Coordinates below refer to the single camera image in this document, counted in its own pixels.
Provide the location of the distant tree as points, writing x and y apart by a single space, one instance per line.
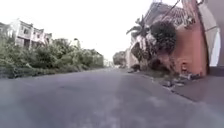
119 58

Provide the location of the grey asphalt road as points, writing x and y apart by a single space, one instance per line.
100 100

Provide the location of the palm tree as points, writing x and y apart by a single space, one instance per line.
140 31

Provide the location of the rubble strip beside road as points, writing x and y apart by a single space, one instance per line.
166 78

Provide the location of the dark leafy tree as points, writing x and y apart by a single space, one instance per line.
163 36

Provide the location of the green roadside bushes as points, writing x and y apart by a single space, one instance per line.
50 58

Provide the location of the building with tiled roof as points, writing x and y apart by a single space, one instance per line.
163 13

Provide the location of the white multi-storey building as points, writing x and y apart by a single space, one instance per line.
26 33

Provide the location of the white arched gate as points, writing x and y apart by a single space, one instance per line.
213 36

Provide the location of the red orange wall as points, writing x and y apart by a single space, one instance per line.
190 50

